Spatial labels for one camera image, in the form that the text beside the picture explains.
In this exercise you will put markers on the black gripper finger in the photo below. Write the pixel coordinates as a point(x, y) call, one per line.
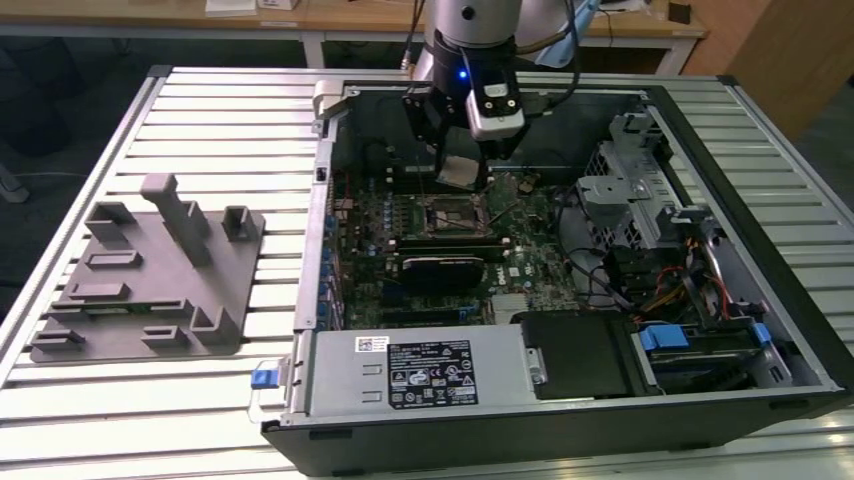
point(497, 150)
point(424, 117)

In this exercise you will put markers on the silver CPU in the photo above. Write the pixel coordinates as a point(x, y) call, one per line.
point(457, 171)

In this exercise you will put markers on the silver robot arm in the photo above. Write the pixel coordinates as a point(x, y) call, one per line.
point(474, 20)

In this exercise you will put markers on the CPU socket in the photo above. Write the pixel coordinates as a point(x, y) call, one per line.
point(461, 216)

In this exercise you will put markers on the silver coin battery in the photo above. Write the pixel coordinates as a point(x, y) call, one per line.
point(525, 187)

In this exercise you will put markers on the black RAM slot white latch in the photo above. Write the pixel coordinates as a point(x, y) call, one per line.
point(404, 170)
point(450, 254)
point(450, 245)
point(404, 179)

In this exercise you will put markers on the grey plastic case latch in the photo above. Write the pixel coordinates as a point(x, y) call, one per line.
point(329, 97)

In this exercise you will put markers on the grey metal drive cage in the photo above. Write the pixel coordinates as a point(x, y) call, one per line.
point(591, 190)

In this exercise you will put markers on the green motherboard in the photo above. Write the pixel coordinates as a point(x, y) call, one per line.
point(548, 235)

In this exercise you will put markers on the metal rear port block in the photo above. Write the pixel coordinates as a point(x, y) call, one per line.
point(344, 204)

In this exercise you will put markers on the black graphics card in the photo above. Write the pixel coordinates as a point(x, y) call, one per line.
point(441, 277)

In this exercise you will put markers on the small white labelled box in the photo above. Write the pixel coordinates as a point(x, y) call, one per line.
point(277, 3)

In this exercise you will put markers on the silver chipset heatsink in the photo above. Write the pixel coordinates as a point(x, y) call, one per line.
point(509, 306)

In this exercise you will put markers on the small black box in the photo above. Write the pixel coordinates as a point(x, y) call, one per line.
point(680, 12)

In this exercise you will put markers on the short black expansion slot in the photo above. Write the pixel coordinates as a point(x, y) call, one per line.
point(421, 316)

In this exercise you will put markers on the white cardboard box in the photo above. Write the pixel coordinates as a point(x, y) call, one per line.
point(230, 5)

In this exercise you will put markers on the black plastic shroud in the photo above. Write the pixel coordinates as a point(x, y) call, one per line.
point(581, 355)

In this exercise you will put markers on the hard disk in blue carrier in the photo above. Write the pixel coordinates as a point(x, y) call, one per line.
point(664, 340)

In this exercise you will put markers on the brown wooden cabinet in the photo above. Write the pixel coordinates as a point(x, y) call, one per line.
point(788, 60)

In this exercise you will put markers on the grey labelled power supply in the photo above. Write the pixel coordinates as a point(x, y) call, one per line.
point(328, 360)

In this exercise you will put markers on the grey parts rack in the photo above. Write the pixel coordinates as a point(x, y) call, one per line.
point(168, 300)

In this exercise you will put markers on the blue case release latch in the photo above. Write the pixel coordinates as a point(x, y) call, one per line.
point(264, 378)

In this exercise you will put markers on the green RAM stick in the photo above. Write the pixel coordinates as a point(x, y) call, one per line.
point(137, 310)

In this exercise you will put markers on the black open PC case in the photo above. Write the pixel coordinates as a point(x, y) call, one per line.
point(468, 445)

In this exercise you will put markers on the grey metal stand foot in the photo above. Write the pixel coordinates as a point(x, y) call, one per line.
point(10, 187)

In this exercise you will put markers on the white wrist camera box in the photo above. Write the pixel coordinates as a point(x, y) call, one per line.
point(494, 117)

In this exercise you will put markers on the wooden desk white frame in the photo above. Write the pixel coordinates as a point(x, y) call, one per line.
point(254, 22)

